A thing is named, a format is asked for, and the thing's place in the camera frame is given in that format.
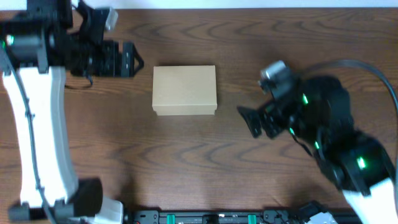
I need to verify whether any cardboard box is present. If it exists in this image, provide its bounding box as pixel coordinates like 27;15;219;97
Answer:
152;65;218;116

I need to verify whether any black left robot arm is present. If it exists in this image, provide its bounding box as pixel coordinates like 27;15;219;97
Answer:
1;1;144;223

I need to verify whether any black mounting rail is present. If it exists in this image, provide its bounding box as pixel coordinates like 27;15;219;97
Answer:
124;202;363;224

